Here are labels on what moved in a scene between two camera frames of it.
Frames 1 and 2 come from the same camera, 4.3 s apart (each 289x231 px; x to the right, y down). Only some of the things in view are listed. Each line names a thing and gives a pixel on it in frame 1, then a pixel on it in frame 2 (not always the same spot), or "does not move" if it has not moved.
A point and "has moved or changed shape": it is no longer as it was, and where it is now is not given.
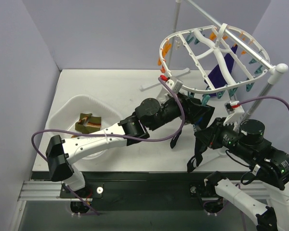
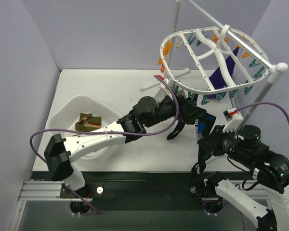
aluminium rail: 40,190 does not move
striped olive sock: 82,125 does not move
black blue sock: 174,140 has moved or changed shape
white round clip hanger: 212,57 does not move
